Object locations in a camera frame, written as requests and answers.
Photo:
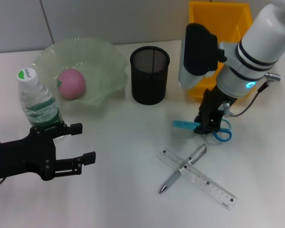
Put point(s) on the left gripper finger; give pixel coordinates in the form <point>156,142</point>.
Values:
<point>89,158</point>
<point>76,128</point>

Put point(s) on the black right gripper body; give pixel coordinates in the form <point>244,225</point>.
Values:
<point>216,104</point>

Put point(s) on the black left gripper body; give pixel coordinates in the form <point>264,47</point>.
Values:
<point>26,154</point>

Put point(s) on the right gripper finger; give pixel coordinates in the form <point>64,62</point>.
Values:
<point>207,130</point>
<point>204,111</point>

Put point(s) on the blue scissors with sheath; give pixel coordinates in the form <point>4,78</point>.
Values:
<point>183,124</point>

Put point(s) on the green label water bottle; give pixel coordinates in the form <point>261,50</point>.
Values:
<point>35,95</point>

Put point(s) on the transparent plastic ruler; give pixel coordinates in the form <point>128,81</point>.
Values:
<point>211,187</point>

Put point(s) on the silver retractable pen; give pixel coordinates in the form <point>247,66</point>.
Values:
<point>173,177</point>

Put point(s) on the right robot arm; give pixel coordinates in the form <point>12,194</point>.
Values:
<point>263,42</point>

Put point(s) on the pink peach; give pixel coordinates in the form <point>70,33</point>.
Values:
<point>72,84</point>

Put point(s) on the black mesh pen holder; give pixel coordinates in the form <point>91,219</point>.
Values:
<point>148,88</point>

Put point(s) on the green wavy glass fruit plate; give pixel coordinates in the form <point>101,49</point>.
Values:
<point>97,66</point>

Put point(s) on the yellow plastic storage bin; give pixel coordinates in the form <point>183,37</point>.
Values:
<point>216,14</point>

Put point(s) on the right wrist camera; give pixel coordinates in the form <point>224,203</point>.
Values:
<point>199,52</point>

